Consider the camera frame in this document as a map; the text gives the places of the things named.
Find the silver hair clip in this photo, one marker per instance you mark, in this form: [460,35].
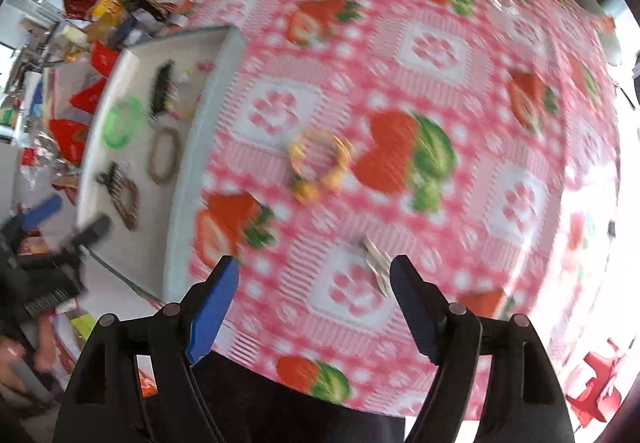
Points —
[376,265]

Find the strawberry print tablecloth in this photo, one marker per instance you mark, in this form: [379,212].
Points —
[450,123]

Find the grey tray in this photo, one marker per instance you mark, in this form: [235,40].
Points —
[150,235]

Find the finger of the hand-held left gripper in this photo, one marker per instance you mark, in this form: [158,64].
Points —
[90,233]
[42,213]

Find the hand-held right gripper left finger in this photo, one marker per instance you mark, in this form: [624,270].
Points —
[212,313]

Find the small black claw clip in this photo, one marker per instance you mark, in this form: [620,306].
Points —
[110,175]

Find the person's left hand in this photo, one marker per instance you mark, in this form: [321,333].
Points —
[20,358]

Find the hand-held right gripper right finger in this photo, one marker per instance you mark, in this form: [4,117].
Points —
[417,313]

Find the red plastic stool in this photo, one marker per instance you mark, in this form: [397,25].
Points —
[597,388]

